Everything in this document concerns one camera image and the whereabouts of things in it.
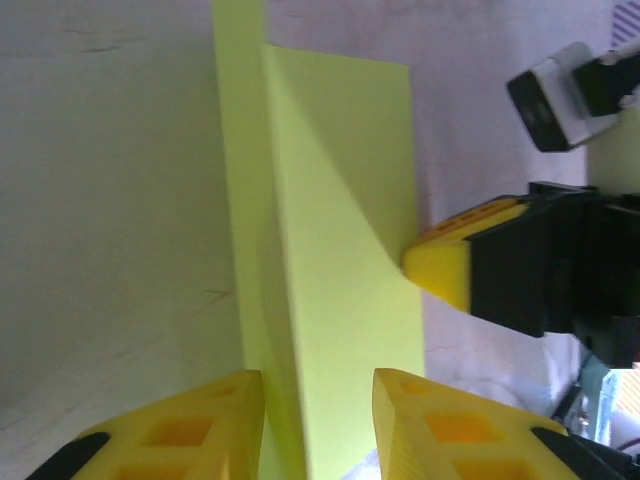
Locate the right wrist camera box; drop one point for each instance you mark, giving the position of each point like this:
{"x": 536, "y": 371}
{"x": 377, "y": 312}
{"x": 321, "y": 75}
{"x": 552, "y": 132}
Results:
{"x": 550, "y": 105}

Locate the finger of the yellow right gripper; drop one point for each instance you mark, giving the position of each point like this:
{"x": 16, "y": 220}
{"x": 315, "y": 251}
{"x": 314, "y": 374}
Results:
{"x": 490, "y": 270}

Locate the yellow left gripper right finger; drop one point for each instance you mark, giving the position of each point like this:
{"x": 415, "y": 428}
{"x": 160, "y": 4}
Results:
{"x": 450, "y": 435}

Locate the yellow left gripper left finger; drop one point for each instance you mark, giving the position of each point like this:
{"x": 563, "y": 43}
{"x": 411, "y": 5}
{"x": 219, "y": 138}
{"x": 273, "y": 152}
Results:
{"x": 190, "y": 430}

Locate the lime green paper sheet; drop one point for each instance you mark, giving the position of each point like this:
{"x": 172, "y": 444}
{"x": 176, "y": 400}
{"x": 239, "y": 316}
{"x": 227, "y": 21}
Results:
{"x": 320, "y": 200}

